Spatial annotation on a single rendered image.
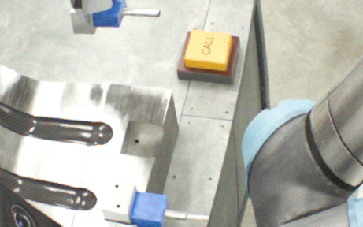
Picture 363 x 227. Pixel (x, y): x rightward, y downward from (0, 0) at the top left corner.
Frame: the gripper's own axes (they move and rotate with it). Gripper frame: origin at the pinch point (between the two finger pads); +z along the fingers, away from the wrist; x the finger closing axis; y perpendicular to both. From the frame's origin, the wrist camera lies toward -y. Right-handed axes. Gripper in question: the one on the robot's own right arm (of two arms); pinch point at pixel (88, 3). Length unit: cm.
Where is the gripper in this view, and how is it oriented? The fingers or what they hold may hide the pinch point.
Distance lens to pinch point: 134.4
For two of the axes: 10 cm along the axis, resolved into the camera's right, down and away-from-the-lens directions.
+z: 1.0, 5.9, 8.0
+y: 9.7, 1.1, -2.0
